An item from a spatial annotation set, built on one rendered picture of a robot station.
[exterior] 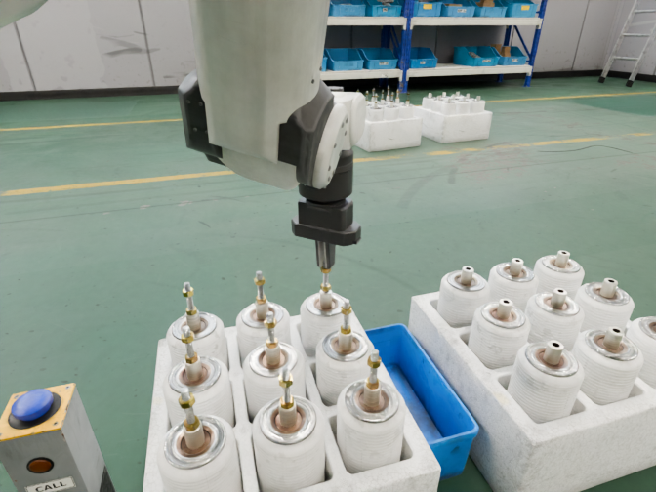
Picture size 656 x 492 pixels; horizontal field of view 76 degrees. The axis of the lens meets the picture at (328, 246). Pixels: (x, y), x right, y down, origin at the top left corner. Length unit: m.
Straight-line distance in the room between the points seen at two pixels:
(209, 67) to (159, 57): 5.20
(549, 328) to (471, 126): 2.40
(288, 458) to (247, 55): 0.46
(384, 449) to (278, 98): 0.48
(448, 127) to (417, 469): 2.60
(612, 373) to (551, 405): 0.12
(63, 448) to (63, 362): 0.61
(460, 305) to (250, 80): 0.68
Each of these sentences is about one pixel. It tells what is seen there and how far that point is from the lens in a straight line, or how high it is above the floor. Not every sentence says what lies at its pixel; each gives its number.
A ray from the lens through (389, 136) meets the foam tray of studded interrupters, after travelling 2.79.
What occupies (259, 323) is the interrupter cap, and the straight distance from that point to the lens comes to 0.75.
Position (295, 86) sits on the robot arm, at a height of 0.68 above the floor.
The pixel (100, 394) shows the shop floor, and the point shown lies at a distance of 1.09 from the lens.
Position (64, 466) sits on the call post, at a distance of 0.64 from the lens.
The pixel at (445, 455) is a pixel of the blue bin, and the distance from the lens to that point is 0.81.
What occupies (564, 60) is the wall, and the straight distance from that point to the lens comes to 7.77.
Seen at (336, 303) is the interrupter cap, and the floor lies 0.25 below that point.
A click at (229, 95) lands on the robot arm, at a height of 0.67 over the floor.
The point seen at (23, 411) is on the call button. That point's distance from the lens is 0.61.
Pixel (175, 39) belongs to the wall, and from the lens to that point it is 5.49.
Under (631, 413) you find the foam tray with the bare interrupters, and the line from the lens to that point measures 0.85.
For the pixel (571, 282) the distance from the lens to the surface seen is 1.02.
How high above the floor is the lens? 0.71
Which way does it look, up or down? 28 degrees down
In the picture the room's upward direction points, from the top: straight up
